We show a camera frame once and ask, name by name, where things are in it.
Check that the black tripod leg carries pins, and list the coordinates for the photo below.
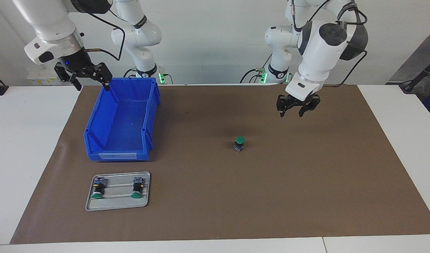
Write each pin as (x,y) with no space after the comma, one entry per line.
(416,79)

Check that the grey metal tray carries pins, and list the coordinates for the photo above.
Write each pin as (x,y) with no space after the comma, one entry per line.
(118,205)

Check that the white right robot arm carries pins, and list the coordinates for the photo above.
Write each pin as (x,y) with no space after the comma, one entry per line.
(50,24)

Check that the blue plastic storage bin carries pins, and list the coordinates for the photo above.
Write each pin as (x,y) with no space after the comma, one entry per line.
(123,119)

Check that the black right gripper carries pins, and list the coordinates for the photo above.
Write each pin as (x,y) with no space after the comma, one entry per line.
(76,61)

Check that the green push button switch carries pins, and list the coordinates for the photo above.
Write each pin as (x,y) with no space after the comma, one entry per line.
(98,188)
(137,188)
(239,140)

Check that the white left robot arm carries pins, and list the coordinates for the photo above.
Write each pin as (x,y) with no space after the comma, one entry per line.
(320,52)

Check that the brown table mat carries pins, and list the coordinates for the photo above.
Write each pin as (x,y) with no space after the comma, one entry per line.
(253,196)

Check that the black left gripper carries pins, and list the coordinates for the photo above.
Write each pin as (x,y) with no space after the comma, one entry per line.
(300,102)

